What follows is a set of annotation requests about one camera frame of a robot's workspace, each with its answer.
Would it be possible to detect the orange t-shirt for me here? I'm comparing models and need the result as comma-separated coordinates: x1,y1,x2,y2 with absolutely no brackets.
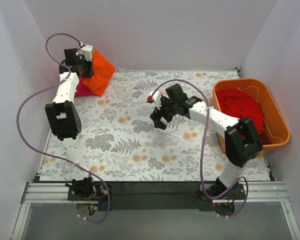
80,49,116,97

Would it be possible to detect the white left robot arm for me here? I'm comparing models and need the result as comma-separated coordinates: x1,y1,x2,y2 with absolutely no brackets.
45,45,97,200

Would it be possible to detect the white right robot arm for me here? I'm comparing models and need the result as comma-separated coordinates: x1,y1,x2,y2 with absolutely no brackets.
147,79,263,200

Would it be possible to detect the folded magenta t-shirt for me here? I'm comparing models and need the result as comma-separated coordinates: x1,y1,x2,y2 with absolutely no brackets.
74,81,96,98

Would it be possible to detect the floral patterned tablecloth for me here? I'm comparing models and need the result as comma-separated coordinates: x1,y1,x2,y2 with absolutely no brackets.
38,70,273,182

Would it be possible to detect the red t-shirt in basket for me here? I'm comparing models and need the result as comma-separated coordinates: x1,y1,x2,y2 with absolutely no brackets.
216,88,271,145

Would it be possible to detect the orange plastic basket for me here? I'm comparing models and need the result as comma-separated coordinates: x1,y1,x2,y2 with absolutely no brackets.
210,78,291,154

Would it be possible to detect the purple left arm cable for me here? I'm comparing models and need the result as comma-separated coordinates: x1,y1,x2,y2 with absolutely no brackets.
16,33,111,224

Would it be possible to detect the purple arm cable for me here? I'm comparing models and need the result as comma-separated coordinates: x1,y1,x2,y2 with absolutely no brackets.
152,79,248,219
16,33,111,224

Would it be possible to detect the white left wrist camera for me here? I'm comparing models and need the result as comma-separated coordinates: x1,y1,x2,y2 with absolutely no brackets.
77,44,94,62

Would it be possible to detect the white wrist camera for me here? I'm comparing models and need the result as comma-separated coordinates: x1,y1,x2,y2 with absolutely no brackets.
77,44,94,62
146,91,162,110

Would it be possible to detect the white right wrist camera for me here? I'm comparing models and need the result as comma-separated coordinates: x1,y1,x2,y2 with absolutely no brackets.
146,91,162,110

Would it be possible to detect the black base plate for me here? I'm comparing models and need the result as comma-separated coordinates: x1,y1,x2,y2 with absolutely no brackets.
66,180,247,212

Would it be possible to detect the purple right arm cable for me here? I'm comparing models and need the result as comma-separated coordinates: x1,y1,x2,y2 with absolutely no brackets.
152,79,248,219

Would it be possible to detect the aluminium frame rail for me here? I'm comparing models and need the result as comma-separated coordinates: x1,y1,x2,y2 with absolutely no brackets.
11,181,300,240

